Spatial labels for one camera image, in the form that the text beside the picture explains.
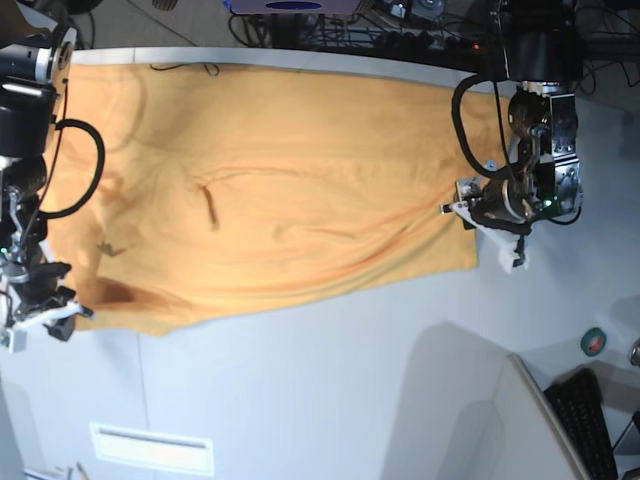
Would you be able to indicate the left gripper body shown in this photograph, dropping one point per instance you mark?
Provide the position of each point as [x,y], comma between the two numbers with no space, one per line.
[497,205]

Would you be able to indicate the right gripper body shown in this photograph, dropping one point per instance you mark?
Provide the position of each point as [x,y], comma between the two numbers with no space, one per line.
[38,288]

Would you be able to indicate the yellow t-shirt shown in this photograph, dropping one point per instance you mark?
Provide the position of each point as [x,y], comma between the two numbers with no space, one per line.
[256,189]

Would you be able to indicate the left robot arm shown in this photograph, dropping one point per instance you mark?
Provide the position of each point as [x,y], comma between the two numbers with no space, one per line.
[536,46]

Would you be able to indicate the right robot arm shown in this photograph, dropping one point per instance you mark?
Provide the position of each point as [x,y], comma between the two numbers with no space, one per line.
[36,52]

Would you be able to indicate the green tape roll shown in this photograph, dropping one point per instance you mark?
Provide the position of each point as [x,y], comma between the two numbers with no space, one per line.
[593,342]

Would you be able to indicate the white table slot plate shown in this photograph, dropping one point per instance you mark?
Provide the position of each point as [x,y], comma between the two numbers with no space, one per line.
[156,451]

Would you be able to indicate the black keyboard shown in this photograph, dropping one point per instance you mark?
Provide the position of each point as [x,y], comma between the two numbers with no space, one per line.
[577,403]

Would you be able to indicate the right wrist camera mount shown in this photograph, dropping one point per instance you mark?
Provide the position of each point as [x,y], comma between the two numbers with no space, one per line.
[59,322]

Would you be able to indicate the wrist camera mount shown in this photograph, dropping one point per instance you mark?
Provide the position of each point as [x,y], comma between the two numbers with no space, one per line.
[59,322]
[511,246]

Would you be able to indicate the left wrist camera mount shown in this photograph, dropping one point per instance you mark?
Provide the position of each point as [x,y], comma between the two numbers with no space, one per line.
[511,246]

